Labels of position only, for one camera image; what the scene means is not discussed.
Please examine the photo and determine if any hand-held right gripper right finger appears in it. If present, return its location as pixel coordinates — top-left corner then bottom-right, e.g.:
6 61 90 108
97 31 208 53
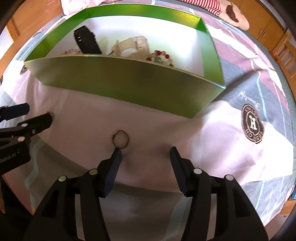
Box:
169 146 270 241

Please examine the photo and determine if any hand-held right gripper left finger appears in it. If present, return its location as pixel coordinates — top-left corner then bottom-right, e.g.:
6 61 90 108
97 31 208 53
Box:
24 148 122 241

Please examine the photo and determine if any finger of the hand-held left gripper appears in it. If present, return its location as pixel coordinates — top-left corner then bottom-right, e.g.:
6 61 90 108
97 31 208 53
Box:
0 113 55 139
0 103 30 121

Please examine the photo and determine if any bronze metal bangle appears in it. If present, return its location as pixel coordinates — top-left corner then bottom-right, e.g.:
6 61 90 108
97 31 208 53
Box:
112 130 129 149

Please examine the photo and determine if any green cardboard box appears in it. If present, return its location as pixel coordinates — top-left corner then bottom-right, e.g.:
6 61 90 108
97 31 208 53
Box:
23 5 226 119

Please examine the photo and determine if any red and pink bead bracelet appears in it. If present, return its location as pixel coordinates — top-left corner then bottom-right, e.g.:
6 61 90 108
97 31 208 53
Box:
146 50 174 67

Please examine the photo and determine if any printed pink grey bedsheet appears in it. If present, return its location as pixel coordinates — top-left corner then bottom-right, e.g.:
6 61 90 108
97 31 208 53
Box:
0 0 296 241

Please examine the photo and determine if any wooden wardrobe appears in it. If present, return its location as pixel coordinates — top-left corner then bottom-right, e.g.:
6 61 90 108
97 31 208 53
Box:
6 0 66 47

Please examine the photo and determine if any black wrist watch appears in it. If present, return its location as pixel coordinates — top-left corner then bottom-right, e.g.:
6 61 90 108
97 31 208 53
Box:
73 26 102 55

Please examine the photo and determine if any pale pink quilt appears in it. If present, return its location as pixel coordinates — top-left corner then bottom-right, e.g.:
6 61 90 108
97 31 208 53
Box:
62 0 111 14

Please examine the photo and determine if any white wrist watch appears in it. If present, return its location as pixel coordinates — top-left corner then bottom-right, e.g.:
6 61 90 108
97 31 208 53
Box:
109 35 151 61

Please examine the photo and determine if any wooden chair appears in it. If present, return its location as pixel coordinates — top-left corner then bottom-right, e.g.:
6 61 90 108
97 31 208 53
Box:
269 32 296 88

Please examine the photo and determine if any beige brown slipper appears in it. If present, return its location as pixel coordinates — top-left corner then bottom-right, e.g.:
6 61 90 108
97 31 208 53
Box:
218 2 250 30

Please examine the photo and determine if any red white striped cloth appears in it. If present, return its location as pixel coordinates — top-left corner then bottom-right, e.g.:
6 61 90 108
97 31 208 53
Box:
178 0 221 15

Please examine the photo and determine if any wooden cabinet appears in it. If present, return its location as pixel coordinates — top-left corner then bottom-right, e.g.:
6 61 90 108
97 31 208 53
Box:
236 0 287 54

